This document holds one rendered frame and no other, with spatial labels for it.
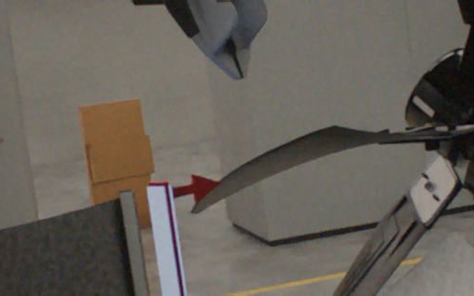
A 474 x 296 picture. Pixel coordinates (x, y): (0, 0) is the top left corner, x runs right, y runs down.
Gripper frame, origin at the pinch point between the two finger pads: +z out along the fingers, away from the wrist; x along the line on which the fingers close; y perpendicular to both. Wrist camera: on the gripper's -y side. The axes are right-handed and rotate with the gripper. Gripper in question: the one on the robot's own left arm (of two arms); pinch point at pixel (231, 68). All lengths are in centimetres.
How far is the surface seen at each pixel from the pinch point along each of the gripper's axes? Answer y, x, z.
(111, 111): -671, 404, -191
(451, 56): 1.5, 28.7, 2.9
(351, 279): -19.7, 22.8, 22.0
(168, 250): 0.6, -13.2, 14.5
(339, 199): -459, 438, -33
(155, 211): 0.6, -13.2, 11.1
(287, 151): 5.3, -1.7, 9.7
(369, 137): 8.6, 4.9, 10.7
